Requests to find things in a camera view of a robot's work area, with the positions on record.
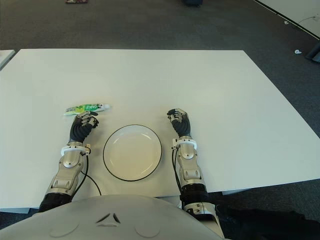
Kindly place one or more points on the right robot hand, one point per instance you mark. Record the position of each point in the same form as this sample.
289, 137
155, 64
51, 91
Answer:
182, 125

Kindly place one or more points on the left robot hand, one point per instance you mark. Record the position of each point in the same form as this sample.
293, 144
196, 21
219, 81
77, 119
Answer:
80, 130

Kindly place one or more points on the green white toothpaste tube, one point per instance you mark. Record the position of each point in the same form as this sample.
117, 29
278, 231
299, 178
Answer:
87, 108

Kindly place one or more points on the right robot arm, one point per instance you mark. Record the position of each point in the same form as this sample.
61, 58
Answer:
190, 172

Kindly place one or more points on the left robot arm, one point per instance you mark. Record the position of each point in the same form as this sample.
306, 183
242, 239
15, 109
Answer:
67, 162

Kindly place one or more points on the white plate with black rim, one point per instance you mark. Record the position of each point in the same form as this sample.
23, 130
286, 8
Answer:
132, 155

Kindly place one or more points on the grey robot torso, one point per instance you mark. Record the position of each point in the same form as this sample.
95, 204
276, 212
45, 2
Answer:
112, 220

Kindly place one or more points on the white side table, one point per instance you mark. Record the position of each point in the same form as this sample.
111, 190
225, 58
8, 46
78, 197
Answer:
5, 57

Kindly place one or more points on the black fabric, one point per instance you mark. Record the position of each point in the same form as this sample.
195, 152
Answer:
262, 222

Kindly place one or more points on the flat red dark floor item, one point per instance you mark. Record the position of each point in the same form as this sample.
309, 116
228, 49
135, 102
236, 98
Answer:
76, 1

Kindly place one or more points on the dark grey furniture leg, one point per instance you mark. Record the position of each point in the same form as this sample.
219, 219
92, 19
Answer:
313, 52

